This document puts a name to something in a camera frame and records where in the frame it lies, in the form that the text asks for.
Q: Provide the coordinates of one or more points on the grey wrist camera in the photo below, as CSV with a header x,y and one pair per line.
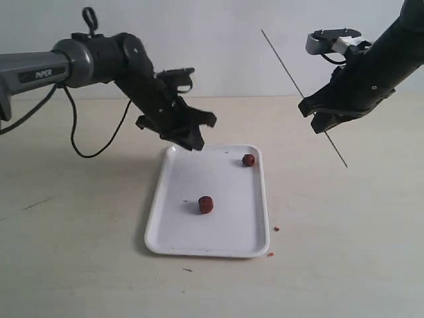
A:
x,y
321,41
179,80

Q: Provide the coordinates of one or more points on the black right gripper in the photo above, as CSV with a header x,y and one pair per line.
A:
x,y
351,92

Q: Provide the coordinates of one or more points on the white rectangular tray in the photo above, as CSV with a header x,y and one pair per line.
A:
x,y
237,227

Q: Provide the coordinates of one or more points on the red meat chunk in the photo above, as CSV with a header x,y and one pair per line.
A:
x,y
206,204
248,160

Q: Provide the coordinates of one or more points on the thin metal skewer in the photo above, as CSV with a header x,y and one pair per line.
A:
x,y
283,65

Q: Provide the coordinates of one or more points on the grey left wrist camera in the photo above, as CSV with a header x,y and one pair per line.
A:
x,y
179,80

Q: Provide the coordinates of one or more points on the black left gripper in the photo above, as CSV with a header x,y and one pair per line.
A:
x,y
164,110

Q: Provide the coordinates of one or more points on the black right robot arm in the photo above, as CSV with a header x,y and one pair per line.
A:
x,y
400,46

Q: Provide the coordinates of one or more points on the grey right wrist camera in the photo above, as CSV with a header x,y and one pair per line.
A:
x,y
321,41

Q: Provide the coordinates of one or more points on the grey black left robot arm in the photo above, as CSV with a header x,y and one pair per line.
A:
x,y
85,60

